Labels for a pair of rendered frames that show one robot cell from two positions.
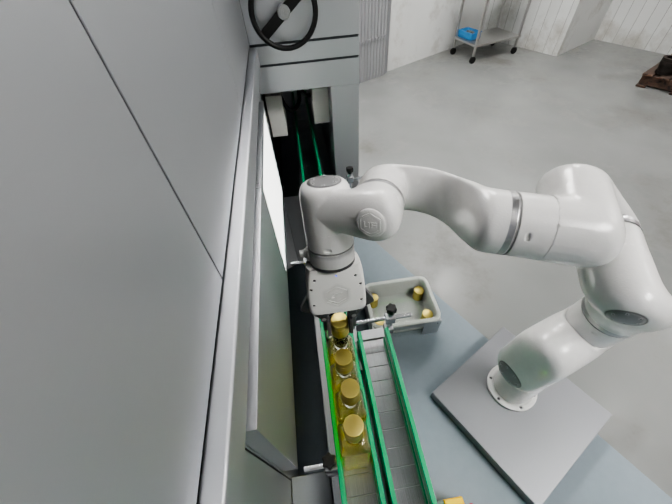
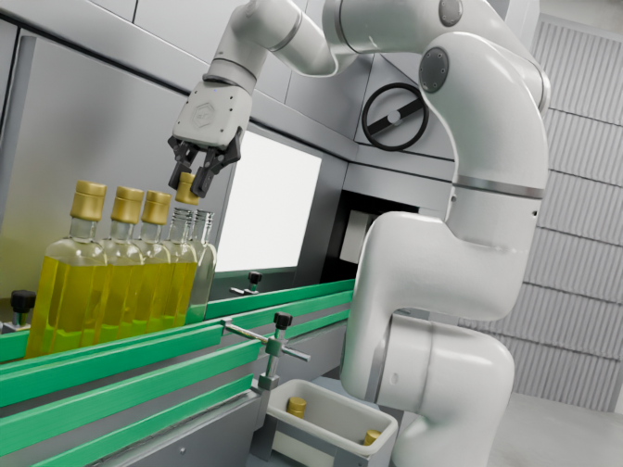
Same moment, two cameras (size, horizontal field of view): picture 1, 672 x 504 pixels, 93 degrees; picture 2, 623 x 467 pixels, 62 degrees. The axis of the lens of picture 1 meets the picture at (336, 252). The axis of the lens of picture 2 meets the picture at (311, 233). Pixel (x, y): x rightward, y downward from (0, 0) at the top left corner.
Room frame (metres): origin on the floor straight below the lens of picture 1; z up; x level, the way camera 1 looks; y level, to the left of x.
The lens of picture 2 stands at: (-0.29, -0.55, 1.21)
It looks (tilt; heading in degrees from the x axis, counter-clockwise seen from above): 5 degrees down; 29
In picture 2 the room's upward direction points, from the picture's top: 13 degrees clockwise
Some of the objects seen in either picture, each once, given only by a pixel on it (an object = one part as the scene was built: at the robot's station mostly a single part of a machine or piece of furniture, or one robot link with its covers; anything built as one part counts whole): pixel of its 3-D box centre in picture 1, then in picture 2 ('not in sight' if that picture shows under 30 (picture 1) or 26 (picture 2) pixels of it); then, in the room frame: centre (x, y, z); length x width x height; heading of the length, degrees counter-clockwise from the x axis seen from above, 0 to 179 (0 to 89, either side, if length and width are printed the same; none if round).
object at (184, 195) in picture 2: (339, 325); (189, 188); (0.30, 0.00, 1.17); 0.04 x 0.04 x 0.04
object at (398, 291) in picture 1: (399, 307); (324, 432); (0.54, -0.20, 0.80); 0.22 x 0.17 x 0.09; 95
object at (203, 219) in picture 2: not in sight; (202, 225); (0.35, 0.01, 1.12); 0.03 x 0.03 x 0.05
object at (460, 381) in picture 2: not in sight; (439, 400); (0.26, -0.44, 1.03); 0.13 x 0.10 x 0.16; 112
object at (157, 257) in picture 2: (345, 387); (133, 310); (0.24, 0.00, 0.99); 0.06 x 0.06 x 0.21; 6
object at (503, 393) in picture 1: (524, 374); not in sight; (0.27, -0.47, 0.87); 0.16 x 0.13 x 0.15; 120
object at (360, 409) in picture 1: (351, 414); (104, 316); (0.18, -0.01, 0.99); 0.06 x 0.06 x 0.21; 5
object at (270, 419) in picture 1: (270, 247); (213, 198); (0.54, 0.16, 1.15); 0.90 x 0.03 x 0.34; 5
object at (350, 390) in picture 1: (350, 391); (127, 205); (0.18, -0.01, 1.14); 0.04 x 0.04 x 0.04
